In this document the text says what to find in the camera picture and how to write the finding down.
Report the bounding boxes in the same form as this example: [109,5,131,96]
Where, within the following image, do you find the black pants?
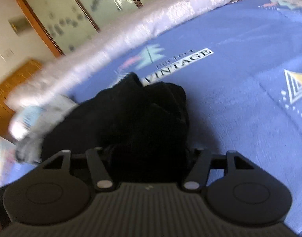
[40,73,194,184]

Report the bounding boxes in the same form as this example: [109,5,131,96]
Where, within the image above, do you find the light grey crumpled garment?
[15,103,78,164]

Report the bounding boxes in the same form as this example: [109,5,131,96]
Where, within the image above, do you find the light blue pillow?
[8,106,44,141]

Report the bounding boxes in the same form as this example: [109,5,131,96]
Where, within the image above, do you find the wooden headboard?
[0,58,43,139]

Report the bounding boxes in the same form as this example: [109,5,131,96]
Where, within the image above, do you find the pale pink quilt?
[5,0,237,111]

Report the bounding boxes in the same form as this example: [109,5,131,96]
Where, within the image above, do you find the blue patterned bed sheet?
[0,0,302,236]

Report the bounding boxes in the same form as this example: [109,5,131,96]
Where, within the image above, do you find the frosted glass wardrobe doors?
[16,0,151,57]

